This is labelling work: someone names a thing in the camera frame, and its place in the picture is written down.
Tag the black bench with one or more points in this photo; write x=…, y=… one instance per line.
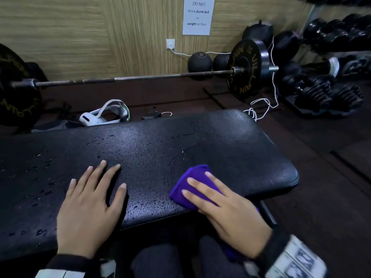
x=159, y=147

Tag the heap of large black dumbbells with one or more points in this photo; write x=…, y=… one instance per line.
x=318, y=95

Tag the black right wristband with markers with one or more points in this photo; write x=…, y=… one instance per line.
x=292, y=257

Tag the white headset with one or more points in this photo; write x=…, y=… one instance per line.
x=90, y=118

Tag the small black medicine ball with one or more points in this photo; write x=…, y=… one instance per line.
x=200, y=65
x=221, y=63

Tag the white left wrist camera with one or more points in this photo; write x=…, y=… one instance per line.
x=107, y=269

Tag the grey and black cloth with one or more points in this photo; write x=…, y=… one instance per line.
x=55, y=126

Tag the person's left hand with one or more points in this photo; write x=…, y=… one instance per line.
x=84, y=220

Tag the white paper wall sign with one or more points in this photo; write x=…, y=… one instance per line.
x=198, y=15

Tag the large black medicine ball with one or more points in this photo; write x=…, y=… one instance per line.
x=287, y=46
x=258, y=33

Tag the person's dark trousers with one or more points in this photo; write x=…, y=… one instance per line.
x=162, y=262

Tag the person's right hand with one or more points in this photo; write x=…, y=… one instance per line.
x=240, y=225

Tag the white wall socket plug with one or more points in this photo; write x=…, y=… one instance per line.
x=170, y=44

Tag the purple cleaning cloth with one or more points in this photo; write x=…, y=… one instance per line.
x=185, y=182

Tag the row of grey dumbbells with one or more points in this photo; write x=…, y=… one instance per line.
x=345, y=66

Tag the rack of black dumbbells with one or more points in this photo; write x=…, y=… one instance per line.
x=339, y=31

